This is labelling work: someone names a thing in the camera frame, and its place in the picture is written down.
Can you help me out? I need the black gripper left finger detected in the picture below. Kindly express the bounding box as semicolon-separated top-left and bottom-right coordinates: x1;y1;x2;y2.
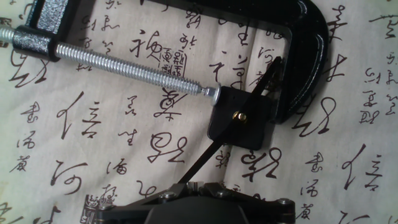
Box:
96;181;196;224

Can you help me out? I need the long black minute hand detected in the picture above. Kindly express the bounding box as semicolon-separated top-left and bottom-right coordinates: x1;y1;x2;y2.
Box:
177;117;241;184

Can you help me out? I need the beige calligraphy print cloth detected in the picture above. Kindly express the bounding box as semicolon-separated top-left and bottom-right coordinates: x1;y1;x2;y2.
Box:
0;0;398;224

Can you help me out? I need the black square clock movement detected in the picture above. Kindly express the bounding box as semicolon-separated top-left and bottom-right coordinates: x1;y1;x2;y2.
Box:
207;86;276;151

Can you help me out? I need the short black hour hand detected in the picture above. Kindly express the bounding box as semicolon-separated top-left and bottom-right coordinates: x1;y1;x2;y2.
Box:
247;55;284;116

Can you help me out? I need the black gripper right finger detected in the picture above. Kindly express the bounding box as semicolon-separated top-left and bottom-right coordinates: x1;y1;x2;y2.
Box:
195;181;296;224

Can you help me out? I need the black C-clamp with silver screw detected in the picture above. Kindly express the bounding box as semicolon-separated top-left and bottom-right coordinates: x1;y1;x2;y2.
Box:
0;0;330;124

